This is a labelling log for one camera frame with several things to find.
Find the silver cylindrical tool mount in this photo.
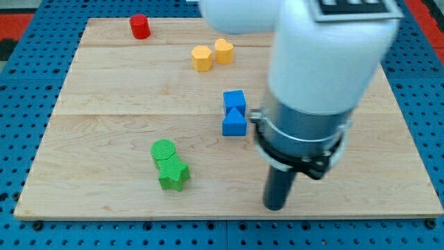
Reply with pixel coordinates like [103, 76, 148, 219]
[253, 90, 352, 180]

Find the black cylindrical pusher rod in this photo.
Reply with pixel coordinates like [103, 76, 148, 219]
[263, 167, 297, 210]

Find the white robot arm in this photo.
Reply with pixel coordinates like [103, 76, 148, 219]
[199, 0, 403, 210]

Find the blue triangle block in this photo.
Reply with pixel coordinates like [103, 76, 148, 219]
[222, 108, 247, 136]

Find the blue cube block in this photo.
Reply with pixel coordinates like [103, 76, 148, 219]
[223, 90, 246, 117]

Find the green star block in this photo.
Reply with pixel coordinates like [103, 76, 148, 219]
[157, 154, 190, 192]

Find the green cylinder block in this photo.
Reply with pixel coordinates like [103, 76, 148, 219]
[150, 139, 176, 169]

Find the yellow heart block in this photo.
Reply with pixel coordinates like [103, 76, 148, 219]
[214, 38, 234, 64]

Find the black white fiducial tag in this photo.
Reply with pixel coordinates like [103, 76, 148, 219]
[308, 0, 404, 22]

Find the wooden board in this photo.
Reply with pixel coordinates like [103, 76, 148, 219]
[14, 18, 443, 221]

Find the yellow hexagon block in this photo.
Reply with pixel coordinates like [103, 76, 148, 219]
[191, 46, 212, 72]

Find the red cylinder block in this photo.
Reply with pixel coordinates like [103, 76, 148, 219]
[129, 14, 151, 40]

